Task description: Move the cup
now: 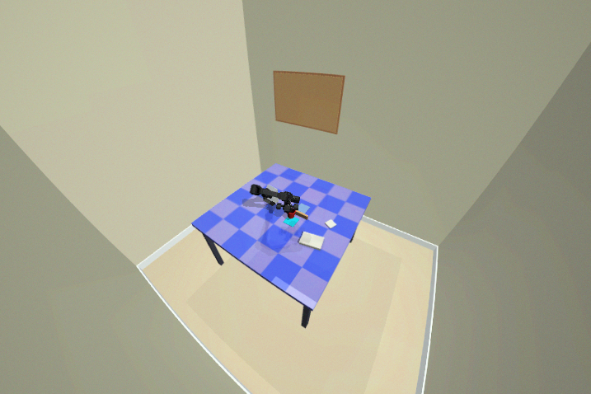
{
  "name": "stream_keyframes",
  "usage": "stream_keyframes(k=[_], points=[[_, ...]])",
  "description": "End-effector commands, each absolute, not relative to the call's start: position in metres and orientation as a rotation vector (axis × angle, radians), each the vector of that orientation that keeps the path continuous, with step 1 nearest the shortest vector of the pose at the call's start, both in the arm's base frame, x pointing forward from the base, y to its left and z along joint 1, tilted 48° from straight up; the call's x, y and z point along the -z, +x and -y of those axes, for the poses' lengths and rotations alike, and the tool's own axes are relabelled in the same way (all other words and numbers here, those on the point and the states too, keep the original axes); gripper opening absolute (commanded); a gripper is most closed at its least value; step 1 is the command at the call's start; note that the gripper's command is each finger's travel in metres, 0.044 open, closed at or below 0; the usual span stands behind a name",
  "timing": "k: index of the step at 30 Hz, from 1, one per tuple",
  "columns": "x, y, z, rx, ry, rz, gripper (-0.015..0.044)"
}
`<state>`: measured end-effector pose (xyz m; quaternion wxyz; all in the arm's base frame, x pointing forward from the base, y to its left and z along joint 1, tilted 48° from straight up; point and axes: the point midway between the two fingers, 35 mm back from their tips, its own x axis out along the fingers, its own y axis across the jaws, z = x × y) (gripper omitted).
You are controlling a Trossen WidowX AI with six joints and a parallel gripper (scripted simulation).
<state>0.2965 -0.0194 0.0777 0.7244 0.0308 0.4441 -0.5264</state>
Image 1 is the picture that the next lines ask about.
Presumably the tan wooden bar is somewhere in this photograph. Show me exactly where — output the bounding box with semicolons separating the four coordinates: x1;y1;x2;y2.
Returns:
295;210;308;220

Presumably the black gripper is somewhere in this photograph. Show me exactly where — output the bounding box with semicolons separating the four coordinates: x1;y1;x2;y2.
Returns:
276;202;298;210

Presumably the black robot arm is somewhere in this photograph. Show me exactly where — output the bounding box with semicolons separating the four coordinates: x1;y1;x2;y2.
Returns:
249;184;300;213

